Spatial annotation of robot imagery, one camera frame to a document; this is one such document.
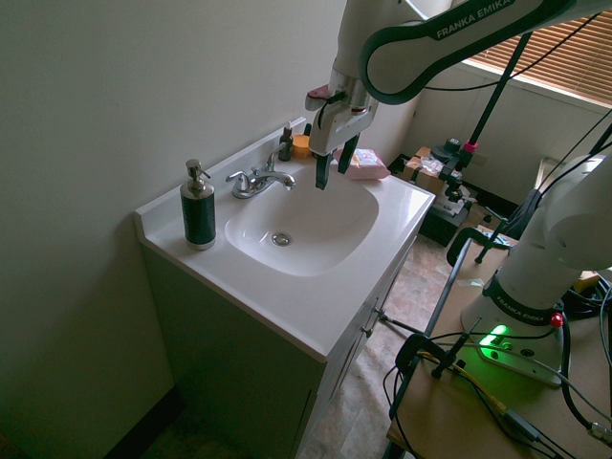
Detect chrome sink faucet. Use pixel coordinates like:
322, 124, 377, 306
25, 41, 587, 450
225, 142, 297, 200

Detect wrist camera with red mount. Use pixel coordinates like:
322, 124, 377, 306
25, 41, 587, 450
305, 82, 346, 112

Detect wooden window blinds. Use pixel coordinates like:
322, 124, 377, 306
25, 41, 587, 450
461, 8, 612, 109

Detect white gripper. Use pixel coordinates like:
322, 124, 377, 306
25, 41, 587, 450
308, 70, 377, 191

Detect black camera on stand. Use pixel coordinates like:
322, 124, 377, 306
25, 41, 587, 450
429, 136, 474, 202

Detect black C-clamp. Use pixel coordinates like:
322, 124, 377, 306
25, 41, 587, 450
446, 227, 508, 269
390, 317, 484, 459

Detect orange round jar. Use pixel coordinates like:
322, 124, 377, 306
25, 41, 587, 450
291, 134, 315, 160

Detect grey cable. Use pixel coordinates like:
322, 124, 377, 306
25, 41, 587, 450
432, 339, 612, 434

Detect black equipment case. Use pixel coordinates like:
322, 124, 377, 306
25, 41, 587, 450
419, 186, 479, 248

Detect black steel sanitizer pump bottle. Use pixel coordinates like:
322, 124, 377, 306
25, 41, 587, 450
179, 159, 218, 251

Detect white vanity sink top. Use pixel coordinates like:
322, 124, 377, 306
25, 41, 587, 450
134, 116, 437, 361

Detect white vanity cabinet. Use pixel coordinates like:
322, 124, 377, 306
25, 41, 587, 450
141, 237, 416, 459

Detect yellow cable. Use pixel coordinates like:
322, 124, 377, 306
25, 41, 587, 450
419, 352, 509, 413

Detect pink wipes pack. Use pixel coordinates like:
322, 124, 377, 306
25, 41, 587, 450
333, 147, 392, 182

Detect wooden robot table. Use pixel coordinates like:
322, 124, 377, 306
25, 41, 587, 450
385, 237, 612, 459

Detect black camera stand pole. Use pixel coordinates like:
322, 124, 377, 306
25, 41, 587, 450
461, 32, 533, 169

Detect brown cardboard box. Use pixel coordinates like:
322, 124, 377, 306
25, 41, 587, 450
396, 145, 448, 198

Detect small dark dropper bottle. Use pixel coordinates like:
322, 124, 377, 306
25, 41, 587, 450
279, 122, 295, 163

